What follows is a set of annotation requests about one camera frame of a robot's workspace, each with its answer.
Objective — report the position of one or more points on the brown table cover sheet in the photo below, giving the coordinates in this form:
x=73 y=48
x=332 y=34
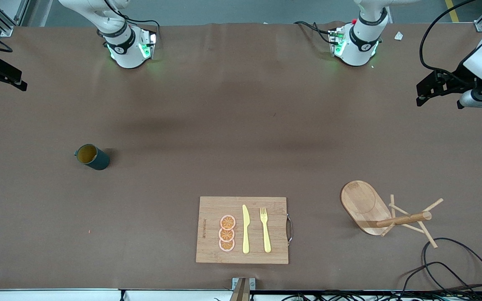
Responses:
x=182 y=104

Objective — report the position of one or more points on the wooden cup rack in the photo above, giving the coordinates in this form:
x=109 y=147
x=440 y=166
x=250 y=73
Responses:
x=362 y=205

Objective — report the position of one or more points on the white paper scrap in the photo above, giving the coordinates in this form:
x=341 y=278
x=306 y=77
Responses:
x=398 y=36

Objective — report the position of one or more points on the orange slice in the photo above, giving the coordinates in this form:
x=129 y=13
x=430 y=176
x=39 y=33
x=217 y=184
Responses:
x=227 y=222

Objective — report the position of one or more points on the grey metal bracket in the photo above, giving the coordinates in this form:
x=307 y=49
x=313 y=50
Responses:
x=243 y=288

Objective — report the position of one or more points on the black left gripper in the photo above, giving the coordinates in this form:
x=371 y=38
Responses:
x=458 y=79

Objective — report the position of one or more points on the bamboo cutting board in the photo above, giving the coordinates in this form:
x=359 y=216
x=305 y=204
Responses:
x=211 y=251

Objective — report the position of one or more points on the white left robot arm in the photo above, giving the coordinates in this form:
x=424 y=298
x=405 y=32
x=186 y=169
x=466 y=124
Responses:
x=360 y=46

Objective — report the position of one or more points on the yellow plastic knife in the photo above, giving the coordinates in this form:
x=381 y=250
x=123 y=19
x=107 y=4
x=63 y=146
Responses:
x=246 y=234

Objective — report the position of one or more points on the yellow plastic fork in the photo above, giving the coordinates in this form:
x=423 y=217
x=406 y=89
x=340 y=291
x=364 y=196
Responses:
x=266 y=238

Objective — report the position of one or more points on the teal cup with yellow inside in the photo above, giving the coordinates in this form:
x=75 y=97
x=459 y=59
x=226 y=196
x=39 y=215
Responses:
x=96 y=159

